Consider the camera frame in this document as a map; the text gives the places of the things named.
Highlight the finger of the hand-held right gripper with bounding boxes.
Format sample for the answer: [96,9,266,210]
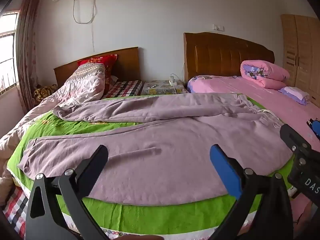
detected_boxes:
[280,124,312,153]
[307,118,320,138]

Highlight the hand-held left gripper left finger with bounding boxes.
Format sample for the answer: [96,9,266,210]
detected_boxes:
[27,144,110,240]

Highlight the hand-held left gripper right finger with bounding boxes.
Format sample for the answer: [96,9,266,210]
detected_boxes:
[209,144,294,240]

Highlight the lilac pants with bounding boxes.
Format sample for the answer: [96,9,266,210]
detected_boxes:
[19,92,294,204]

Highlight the purple pillow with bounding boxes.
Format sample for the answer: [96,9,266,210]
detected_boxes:
[278,86,310,105]

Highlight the pink bed sheet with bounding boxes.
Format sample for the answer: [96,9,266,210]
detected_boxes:
[187,75,320,230]

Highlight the folded pink quilt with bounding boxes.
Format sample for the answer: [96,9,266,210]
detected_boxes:
[240,60,290,90]

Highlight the light wooden wardrobe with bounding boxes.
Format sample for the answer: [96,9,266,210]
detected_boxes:
[280,14,320,105]

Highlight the green printed blanket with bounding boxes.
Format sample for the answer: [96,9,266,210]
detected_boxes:
[6,95,295,240]

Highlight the plaid bed sheet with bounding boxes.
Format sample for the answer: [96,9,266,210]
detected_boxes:
[2,80,143,239]

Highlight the pale patterned quilt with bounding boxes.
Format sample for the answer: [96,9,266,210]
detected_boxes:
[0,63,105,205]

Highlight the brown yellow plush toy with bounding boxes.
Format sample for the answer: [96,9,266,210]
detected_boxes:
[34,84,58,103]

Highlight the nightstand with floral cloth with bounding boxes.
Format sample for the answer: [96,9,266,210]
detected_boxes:
[140,79,190,96]

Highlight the red pillow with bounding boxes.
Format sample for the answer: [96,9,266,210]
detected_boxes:
[77,54,118,93]

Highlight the plain wooden headboard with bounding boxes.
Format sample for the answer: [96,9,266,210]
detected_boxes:
[53,46,139,88]

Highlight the padded brown headboard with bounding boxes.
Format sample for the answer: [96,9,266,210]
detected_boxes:
[184,32,275,82]

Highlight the pink patterned curtain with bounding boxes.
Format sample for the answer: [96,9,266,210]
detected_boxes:
[15,0,42,114]

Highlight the window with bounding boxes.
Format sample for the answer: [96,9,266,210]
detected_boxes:
[0,11,20,95]

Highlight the air conditioner cable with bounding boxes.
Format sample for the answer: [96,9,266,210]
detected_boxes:
[72,0,97,53]

